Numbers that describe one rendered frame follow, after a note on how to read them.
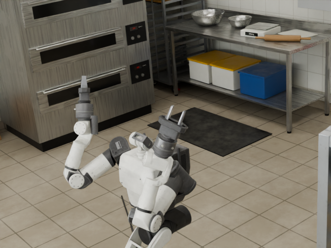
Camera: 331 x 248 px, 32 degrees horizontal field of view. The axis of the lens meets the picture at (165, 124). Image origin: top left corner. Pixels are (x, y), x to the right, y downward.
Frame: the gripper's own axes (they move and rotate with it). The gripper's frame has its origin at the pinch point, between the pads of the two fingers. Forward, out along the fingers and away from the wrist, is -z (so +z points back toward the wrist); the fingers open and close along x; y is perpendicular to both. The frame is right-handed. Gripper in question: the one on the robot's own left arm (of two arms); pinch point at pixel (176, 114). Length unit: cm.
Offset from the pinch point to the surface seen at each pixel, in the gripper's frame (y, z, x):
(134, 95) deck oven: 368, 141, 127
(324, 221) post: -71, -17, -63
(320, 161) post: -73, -33, -55
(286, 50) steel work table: 341, 24, -9
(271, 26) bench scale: 398, 18, 19
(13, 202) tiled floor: 177, 206, 144
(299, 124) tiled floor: 378, 98, -50
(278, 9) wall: 445, 5, 25
